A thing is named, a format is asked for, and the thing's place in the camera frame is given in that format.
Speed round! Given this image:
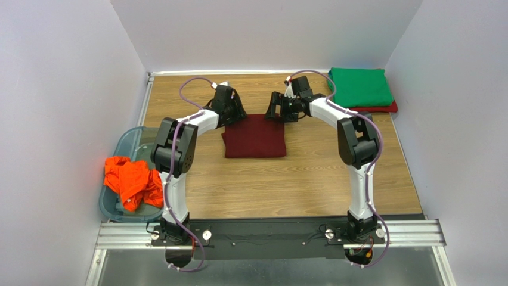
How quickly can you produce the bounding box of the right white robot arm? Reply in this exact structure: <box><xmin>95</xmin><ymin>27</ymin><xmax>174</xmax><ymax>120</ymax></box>
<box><xmin>265</xmin><ymin>76</ymin><xmax>382</xmax><ymax>241</ymax></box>

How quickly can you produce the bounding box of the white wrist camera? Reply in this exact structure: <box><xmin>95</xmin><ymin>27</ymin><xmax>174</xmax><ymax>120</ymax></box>
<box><xmin>211</xmin><ymin>81</ymin><xmax>230</xmax><ymax>89</ymax></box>
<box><xmin>284</xmin><ymin>76</ymin><xmax>296</xmax><ymax>99</ymax></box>

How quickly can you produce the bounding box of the red folded t shirt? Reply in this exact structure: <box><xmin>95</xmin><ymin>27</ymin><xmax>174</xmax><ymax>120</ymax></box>
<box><xmin>350</xmin><ymin>100</ymin><xmax>398</xmax><ymax>113</ymax></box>

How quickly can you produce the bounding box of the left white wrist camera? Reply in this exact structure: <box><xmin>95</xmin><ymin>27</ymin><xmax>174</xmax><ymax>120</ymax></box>
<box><xmin>211</xmin><ymin>81</ymin><xmax>230</xmax><ymax>89</ymax></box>

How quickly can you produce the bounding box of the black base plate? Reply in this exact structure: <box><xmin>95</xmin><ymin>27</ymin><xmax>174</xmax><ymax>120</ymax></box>
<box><xmin>151</xmin><ymin>216</ymin><xmax>395</xmax><ymax>267</ymax></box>

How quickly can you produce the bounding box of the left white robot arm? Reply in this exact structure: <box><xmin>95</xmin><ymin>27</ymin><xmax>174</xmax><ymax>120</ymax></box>
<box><xmin>150</xmin><ymin>82</ymin><xmax>247</xmax><ymax>244</ymax></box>

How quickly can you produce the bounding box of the green folded t shirt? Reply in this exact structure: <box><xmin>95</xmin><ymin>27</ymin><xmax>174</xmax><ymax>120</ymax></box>
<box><xmin>328</xmin><ymin>67</ymin><xmax>394</xmax><ymax>108</ymax></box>

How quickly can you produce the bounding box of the teal plastic bin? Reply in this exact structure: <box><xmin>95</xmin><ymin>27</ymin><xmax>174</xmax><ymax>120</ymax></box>
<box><xmin>99</xmin><ymin>126</ymin><xmax>162</xmax><ymax>223</ymax></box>

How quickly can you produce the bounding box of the orange t shirt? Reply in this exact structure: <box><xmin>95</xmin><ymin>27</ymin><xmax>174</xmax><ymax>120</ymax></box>
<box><xmin>103</xmin><ymin>156</ymin><xmax>164</xmax><ymax>212</ymax></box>

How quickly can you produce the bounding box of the maroon t shirt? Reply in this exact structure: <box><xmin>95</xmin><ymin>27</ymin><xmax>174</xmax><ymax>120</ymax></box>
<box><xmin>222</xmin><ymin>114</ymin><xmax>287</xmax><ymax>158</ymax></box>

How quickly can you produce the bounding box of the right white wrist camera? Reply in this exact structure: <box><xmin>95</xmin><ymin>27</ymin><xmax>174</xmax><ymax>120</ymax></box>
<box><xmin>284</xmin><ymin>76</ymin><xmax>296</xmax><ymax>99</ymax></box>

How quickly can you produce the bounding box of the aluminium rail frame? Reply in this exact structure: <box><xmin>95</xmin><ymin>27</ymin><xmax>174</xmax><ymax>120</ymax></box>
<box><xmin>85</xmin><ymin>220</ymin><xmax>456</xmax><ymax>285</ymax></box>

